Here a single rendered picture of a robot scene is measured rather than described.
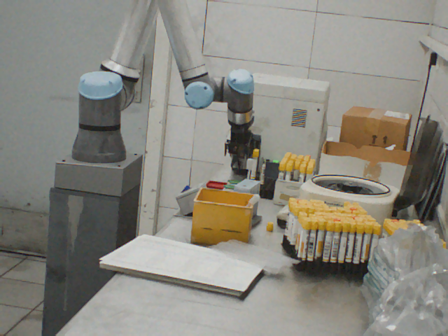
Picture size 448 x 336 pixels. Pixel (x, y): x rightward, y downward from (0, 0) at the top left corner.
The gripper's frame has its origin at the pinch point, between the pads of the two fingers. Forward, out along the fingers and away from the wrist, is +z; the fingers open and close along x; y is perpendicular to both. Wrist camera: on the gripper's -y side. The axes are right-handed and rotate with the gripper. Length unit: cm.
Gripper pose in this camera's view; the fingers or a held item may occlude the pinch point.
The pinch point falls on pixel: (239, 164)
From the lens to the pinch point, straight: 257.4
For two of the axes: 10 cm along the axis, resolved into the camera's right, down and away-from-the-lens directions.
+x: 9.8, 1.4, -1.5
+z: -0.1, 7.4, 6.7
